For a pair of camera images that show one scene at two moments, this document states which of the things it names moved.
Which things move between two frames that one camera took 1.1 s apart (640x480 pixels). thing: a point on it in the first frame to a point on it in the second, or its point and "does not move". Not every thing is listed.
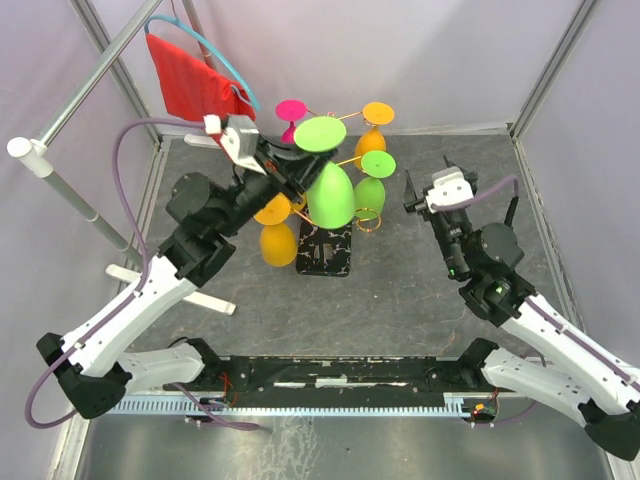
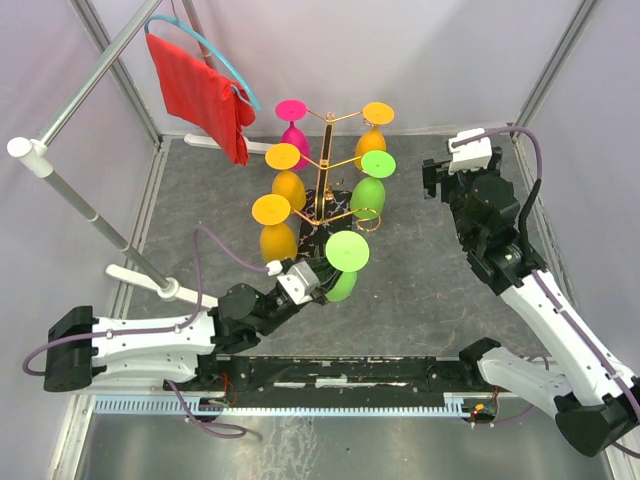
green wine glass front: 369,201 does not move
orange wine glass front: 373,114 does not move
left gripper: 295,168 to 327,277
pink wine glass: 291,110 does not move
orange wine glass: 278,242 does not move
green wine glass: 330,202 to 347,251
